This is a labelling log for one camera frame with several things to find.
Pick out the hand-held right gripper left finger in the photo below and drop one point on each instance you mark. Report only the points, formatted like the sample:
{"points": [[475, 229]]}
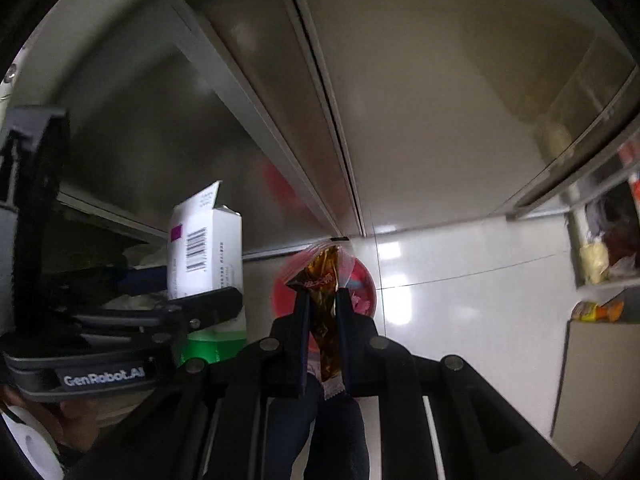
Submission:
{"points": [[302, 340]]}

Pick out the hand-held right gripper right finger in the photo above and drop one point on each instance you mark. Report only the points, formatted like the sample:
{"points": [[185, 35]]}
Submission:
{"points": [[345, 340]]}

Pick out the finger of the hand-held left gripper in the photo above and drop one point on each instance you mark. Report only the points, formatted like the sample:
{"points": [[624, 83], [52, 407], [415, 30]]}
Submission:
{"points": [[210, 307], [145, 280]]}

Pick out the brown gold foil wrapper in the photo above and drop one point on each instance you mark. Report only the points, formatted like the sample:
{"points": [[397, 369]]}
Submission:
{"points": [[324, 320]]}

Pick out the red plastic basin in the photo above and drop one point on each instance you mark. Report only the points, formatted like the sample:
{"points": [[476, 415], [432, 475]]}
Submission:
{"points": [[287, 295]]}

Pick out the white green cardboard box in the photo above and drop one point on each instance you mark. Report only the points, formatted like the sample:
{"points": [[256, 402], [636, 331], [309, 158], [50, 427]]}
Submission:
{"points": [[210, 245]]}

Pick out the person's left hand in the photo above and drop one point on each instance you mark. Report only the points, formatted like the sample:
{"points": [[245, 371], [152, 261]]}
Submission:
{"points": [[82, 422]]}

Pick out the person's dark trousers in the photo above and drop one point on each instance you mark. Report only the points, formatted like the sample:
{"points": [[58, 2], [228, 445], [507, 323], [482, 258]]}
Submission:
{"points": [[300, 435]]}

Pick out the steel cabinet door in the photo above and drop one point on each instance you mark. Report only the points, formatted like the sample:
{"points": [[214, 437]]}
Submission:
{"points": [[150, 135]]}

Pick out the white cloth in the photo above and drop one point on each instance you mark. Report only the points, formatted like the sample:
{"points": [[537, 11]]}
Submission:
{"points": [[30, 445]]}

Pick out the beige cabinet door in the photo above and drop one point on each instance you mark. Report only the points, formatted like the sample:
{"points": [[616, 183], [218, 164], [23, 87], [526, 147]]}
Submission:
{"points": [[450, 110]]}

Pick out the orange yellow packet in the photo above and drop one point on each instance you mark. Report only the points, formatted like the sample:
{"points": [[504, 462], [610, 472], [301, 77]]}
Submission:
{"points": [[597, 311]]}

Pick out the white cabinet shelf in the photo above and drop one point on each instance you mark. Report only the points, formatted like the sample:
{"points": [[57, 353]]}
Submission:
{"points": [[575, 230]]}

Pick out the beige low cabinet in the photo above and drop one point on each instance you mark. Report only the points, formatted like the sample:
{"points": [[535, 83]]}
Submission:
{"points": [[600, 385]]}

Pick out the yellow plastic bag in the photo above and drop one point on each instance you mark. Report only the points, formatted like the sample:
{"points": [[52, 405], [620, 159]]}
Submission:
{"points": [[592, 260]]}

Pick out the red plastic bag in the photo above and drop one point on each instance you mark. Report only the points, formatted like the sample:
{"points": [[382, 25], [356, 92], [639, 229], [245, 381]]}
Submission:
{"points": [[625, 240]]}

